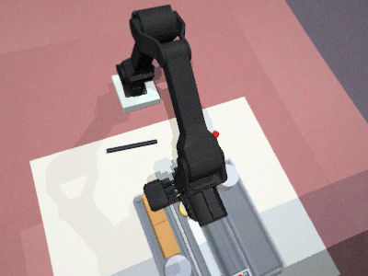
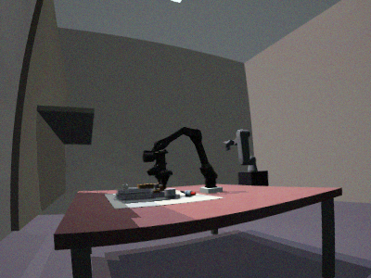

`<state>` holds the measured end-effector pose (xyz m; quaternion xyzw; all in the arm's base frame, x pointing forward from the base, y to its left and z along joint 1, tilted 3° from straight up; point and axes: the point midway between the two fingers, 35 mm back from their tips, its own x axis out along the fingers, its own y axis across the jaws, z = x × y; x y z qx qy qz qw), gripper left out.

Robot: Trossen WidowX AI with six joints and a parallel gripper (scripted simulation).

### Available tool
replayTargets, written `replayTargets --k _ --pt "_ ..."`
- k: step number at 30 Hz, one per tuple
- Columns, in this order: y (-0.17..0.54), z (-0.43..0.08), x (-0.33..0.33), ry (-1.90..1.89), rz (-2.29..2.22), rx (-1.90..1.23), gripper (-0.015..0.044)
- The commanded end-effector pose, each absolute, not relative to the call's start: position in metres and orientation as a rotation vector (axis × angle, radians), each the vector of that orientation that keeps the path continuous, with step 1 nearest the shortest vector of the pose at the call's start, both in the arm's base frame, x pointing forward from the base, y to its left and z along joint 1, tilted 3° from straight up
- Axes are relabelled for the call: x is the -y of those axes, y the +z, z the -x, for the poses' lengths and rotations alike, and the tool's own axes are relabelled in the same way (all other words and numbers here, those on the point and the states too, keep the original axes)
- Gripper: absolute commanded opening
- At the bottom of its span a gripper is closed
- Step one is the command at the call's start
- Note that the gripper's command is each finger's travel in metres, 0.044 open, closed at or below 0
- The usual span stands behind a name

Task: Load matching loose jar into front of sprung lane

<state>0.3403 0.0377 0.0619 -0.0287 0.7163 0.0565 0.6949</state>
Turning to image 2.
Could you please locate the small glass bottle with red cap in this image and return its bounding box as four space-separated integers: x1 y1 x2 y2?
184 191 197 197

